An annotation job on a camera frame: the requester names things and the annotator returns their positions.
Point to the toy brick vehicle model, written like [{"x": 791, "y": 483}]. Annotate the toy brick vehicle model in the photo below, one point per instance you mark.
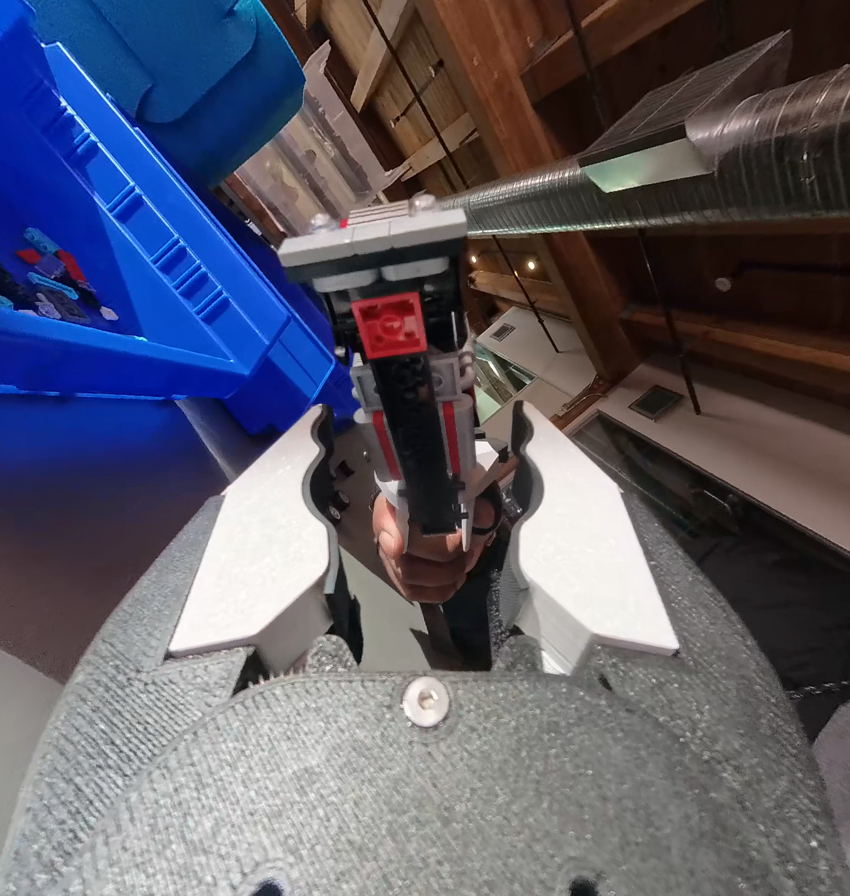
[{"x": 390, "y": 329}]

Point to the pile of loose toy bricks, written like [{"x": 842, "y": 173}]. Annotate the pile of loose toy bricks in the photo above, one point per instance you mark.
[{"x": 47, "y": 294}]

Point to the person's right hand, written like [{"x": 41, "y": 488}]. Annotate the person's right hand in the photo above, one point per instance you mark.
[{"x": 425, "y": 577}]

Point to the teal plastic bin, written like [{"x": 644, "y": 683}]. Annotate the teal plastic bin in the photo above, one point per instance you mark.
[{"x": 187, "y": 56}]

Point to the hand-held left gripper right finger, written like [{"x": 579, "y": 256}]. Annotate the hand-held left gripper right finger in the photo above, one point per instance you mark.
[{"x": 586, "y": 560}]

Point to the blue plastic bin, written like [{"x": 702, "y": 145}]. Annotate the blue plastic bin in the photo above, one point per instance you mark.
[{"x": 187, "y": 231}]

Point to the rectangular duct vent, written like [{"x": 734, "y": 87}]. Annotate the rectangular duct vent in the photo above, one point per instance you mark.
[{"x": 677, "y": 112}]

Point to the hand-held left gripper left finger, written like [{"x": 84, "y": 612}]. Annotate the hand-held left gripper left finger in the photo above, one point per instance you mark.
[{"x": 257, "y": 560}]

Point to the grey desk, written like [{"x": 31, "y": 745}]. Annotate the grey desk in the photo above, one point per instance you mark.
[{"x": 61, "y": 532}]

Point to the silver air duct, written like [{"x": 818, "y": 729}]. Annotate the silver air duct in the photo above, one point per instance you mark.
[{"x": 782, "y": 140}]

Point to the clear plastic storage boxes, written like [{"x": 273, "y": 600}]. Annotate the clear plastic storage boxes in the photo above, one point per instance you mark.
[{"x": 306, "y": 140}]

